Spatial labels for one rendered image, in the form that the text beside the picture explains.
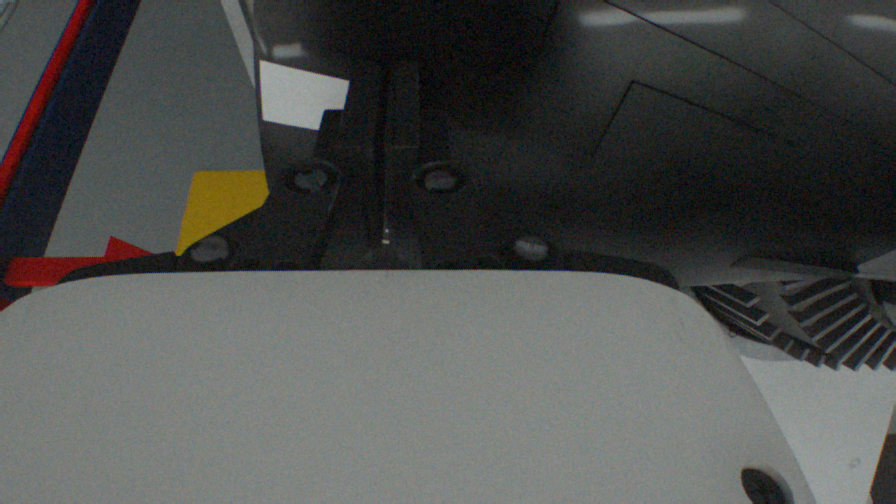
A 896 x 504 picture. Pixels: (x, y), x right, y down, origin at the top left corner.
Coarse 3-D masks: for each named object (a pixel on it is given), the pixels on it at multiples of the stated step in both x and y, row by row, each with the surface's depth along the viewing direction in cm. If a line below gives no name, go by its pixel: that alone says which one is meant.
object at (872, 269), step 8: (880, 256) 19; (888, 256) 19; (864, 264) 20; (872, 264) 20; (880, 264) 20; (888, 264) 20; (864, 272) 20; (872, 272) 20; (880, 272) 20; (888, 272) 20; (888, 280) 20
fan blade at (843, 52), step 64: (256, 0) 11; (320, 0) 11; (384, 0) 11; (448, 0) 11; (512, 0) 11; (576, 0) 10; (640, 0) 10; (704, 0) 10; (768, 0) 10; (832, 0) 10; (256, 64) 12; (320, 64) 12; (384, 64) 12; (448, 64) 12; (512, 64) 12; (576, 64) 12; (640, 64) 11; (704, 64) 11; (768, 64) 11; (832, 64) 11; (512, 128) 13; (576, 128) 13; (640, 128) 13; (704, 128) 12; (768, 128) 12; (832, 128) 12; (512, 192) 15; (576, 192) 15; (640, 192) 15; (704, 192) 15; (768, 192) 14; (832, 192) 14; (384, 256) 17; (640, 256) 18; (704, 256) 18; (768, 256) 18; (832, 256) 18
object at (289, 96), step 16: (272, 64) 12; (272, 80) 12; (288, 80) 12; (304, 80) 12; (320, 80) 12; (336, 80) 12; (272, 96) 13; (288, 96) 13; (304, 96) 13; (320, 96) 13; (336, 96) 13; (272, 112) 13; (288, 112) 13; (304, 112) 13; (320, 112) 13
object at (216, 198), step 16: (208, 176) 42; (224, 176) 42; (240, 176) 42; (256, 176) 42; (192, 192) 41; (208, 192) 41; (224, 192) 41; (240, 192) 41; (256, 192) 41; (192, 208) 40; (208, 208) 40; (224, 208) 41; (240, 208) 41; (256, 208) 41; (192, 224) 40; (208, 224) 40; (224, 224) 40; (192, 240) 39
